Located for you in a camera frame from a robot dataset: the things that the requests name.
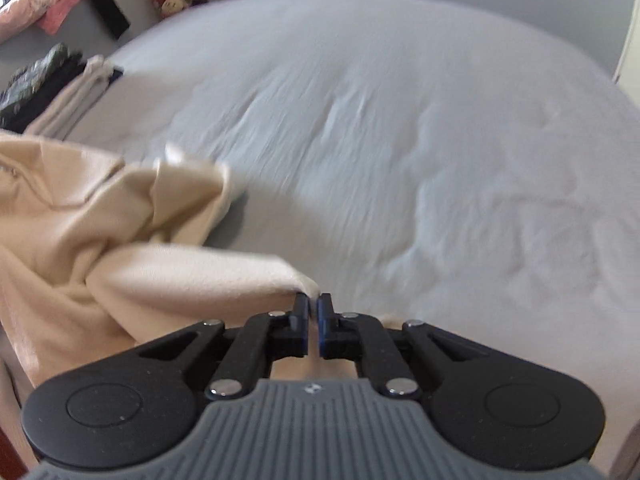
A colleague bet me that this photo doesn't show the pink pillow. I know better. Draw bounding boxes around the pink pillow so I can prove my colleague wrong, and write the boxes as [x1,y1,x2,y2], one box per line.
[0,0,60,44]

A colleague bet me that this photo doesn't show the cream door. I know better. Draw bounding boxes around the cream door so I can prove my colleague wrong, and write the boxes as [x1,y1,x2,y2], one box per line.
[613,0,639,91]

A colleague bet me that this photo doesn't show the black folded garment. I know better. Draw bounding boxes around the black folded garment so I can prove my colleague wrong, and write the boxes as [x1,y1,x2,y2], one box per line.
[1,52,86,134]

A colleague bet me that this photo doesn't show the folded beige garment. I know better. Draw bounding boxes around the folded beige garment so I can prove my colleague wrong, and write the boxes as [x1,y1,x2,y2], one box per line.
[24,55,124,141]

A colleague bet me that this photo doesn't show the cream sweater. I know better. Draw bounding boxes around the cream sweater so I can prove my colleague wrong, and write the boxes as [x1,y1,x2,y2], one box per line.
[1,133,320,400]

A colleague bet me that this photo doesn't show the floral black jeans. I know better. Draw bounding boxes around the floral black jeans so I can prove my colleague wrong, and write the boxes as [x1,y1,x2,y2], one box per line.
[1,44,70,126]

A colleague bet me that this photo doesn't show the grey bed sheet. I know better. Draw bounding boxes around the grey bed sheet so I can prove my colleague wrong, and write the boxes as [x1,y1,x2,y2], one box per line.
[70,0,639,472]

